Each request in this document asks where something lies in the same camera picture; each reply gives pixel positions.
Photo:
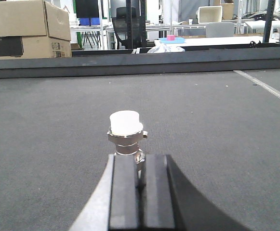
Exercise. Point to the metal valve with white cap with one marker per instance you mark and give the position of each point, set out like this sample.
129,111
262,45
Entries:
126,131

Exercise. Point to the crumpled plastic bag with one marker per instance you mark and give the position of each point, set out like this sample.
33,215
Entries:
164,48

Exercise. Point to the blue tray on table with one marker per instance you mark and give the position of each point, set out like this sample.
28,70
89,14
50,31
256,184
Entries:
177,40

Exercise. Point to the dark conveyor side rail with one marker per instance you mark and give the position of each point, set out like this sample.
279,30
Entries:
144,63

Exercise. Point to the pink block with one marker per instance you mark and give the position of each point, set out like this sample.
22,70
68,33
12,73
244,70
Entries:
170,37

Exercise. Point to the white plastic tub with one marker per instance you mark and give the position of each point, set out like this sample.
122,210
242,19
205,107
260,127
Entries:
209,14

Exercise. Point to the grey office chair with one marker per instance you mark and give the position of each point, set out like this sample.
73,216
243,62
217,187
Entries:
219,29

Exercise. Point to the lower cardboard box black label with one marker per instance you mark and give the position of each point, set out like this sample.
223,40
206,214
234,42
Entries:
33,47

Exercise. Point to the blue storage bin background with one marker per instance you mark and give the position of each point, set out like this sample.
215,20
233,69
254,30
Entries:
89,21

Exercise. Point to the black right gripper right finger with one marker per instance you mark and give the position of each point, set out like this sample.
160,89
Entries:
172,203

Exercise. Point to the white table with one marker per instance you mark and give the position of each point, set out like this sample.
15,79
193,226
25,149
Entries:
218,41

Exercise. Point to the black mesh office chair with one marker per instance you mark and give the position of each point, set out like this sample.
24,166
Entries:
121,30

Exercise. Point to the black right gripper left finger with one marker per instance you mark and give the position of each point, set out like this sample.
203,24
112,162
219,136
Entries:
113,206

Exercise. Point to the upper cardboard box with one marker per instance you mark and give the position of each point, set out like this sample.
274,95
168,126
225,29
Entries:
33,18

